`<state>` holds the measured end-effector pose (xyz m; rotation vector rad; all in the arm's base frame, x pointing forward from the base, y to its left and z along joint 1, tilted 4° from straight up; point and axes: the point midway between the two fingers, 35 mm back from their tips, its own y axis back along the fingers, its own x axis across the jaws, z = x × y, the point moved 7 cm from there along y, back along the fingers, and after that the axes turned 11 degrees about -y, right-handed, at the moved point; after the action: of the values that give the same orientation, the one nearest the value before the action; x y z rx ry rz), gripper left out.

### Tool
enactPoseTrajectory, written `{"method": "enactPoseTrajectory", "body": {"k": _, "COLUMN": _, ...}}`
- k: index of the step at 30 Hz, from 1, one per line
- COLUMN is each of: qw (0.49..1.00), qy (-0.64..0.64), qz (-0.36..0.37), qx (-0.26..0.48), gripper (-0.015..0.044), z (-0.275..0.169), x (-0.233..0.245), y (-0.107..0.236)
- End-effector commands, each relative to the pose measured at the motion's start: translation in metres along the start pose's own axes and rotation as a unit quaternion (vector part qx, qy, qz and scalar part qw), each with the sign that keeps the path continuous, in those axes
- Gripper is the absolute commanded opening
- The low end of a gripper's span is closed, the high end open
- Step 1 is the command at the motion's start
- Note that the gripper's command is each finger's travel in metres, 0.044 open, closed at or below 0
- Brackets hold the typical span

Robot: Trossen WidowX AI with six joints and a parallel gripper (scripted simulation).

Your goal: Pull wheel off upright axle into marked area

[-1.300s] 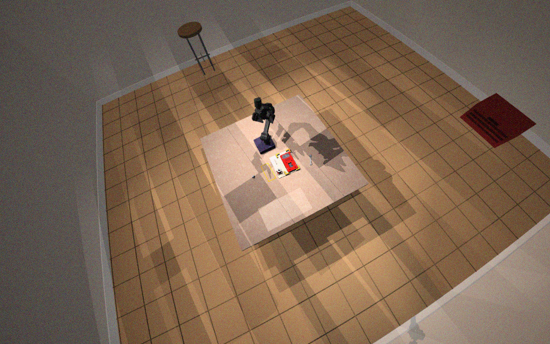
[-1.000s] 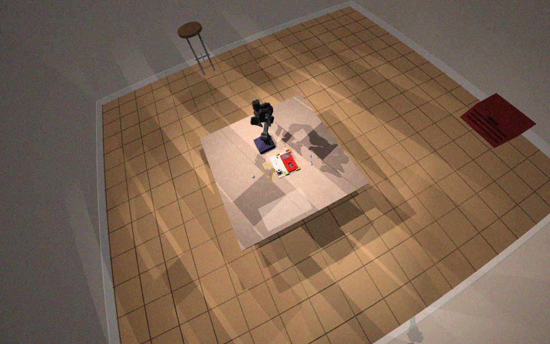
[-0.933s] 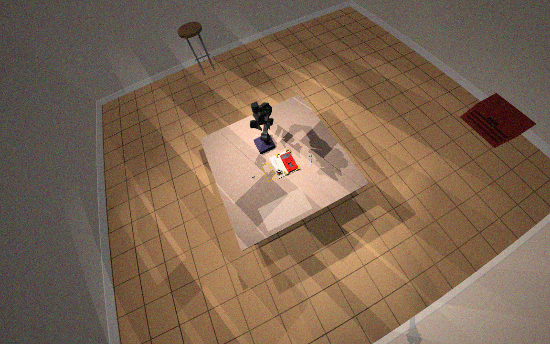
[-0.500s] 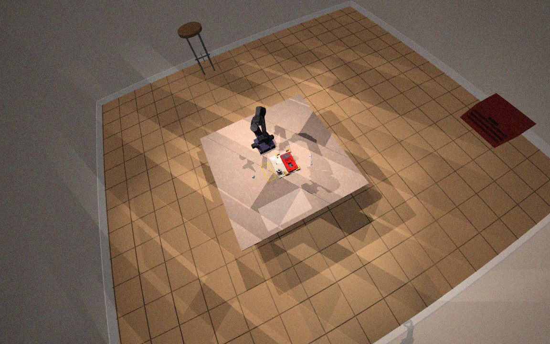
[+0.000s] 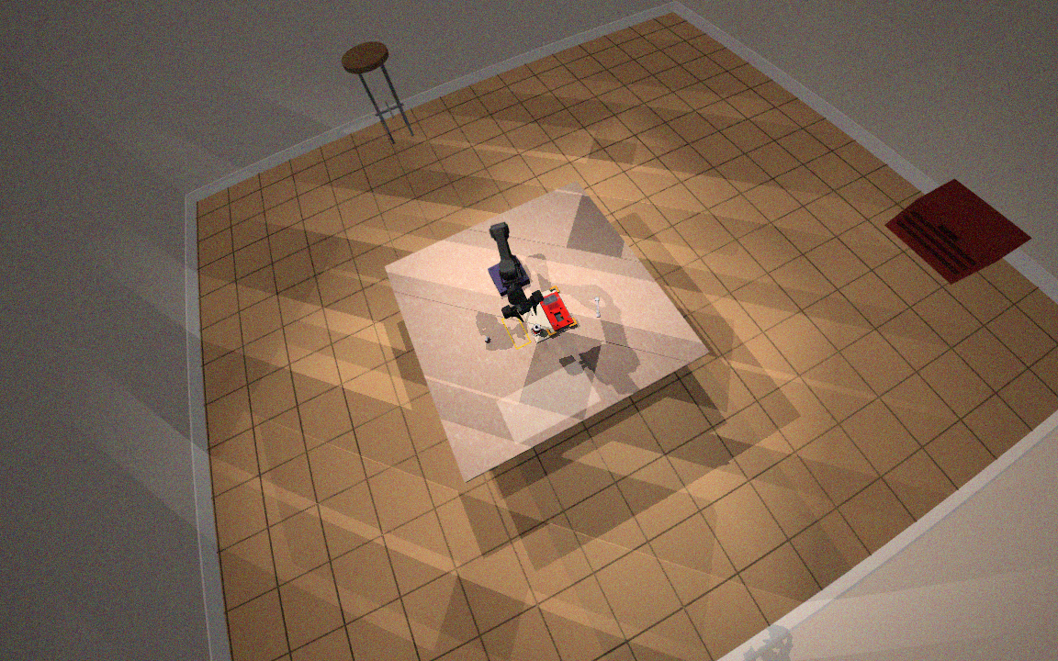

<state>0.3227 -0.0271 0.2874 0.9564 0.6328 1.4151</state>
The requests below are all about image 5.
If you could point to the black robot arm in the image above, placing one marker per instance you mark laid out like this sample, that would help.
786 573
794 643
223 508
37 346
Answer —
509 269

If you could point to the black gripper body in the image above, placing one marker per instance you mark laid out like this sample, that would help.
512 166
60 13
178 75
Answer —
536 297

